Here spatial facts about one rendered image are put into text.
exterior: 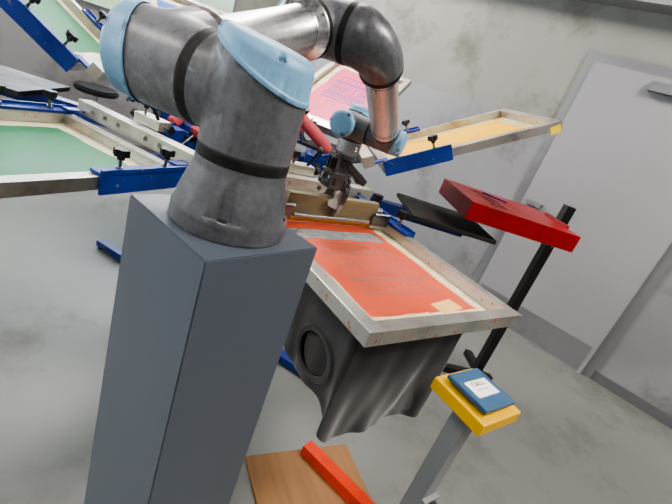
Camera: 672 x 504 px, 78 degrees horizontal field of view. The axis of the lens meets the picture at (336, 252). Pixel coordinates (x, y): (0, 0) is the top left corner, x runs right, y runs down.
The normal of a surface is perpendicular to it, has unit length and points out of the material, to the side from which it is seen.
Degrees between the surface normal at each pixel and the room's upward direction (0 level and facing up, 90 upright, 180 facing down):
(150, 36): 64
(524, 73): 90
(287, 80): 87
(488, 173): 90
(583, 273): 90
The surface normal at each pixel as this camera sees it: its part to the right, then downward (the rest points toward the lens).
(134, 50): -0.31, 0.15
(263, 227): 0.75, 0.19
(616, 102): -0.63, 0.09
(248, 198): 0.47, 0.18
